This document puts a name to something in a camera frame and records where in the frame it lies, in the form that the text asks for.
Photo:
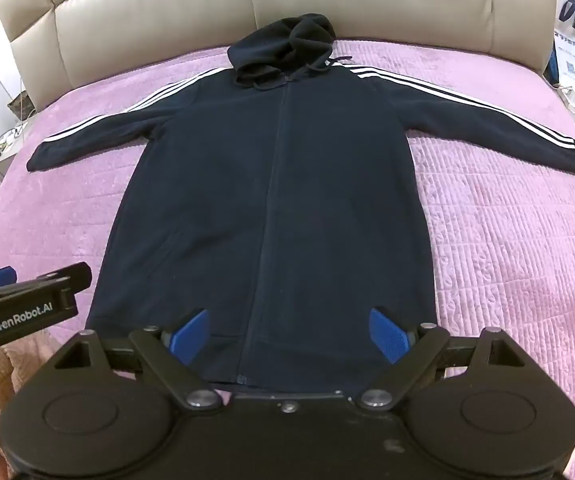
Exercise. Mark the brown patterned bag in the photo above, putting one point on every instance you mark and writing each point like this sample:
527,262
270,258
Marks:
18,103

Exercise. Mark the navy striped hooded jacket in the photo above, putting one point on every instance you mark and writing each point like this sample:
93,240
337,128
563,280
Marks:
277,210

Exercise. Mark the grey nightstand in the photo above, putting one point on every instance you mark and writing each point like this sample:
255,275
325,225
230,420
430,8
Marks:
3,162

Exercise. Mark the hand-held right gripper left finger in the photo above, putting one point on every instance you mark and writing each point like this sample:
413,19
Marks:
193,331

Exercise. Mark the beige leather headboard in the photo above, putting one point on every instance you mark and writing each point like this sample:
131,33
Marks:
142,20

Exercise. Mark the eyeglasses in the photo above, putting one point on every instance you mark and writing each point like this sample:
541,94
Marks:
8,137

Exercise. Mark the pink quilted bedspread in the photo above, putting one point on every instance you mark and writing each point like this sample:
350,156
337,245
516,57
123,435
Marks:
492,240

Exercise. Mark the white paper bag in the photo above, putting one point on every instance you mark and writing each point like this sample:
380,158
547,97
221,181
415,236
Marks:
572,55

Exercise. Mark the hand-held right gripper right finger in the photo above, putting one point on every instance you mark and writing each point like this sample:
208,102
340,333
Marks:
386,334

